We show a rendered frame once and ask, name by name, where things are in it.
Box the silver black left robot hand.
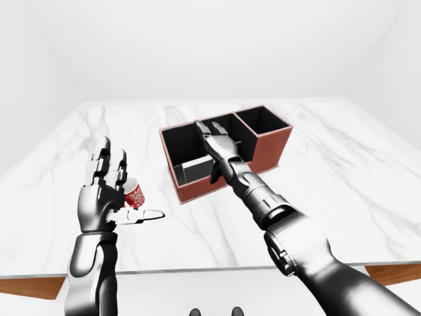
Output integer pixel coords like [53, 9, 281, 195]
[77, 136, 166, 235]

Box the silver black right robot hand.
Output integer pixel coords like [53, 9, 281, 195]
[195, 120, 245, 185]

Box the grey white book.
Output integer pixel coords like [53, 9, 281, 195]
[173, 157, 215, 186]

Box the red-brown desk caddy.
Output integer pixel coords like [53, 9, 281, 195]
[158, 104, 294, 206]

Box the red white patterned mug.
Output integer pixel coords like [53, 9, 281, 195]
[122, 177, 147, 209]

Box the brown wooden table support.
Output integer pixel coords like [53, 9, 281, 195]
[0, 275, 67, 301]
[364, 263, 421, 287]

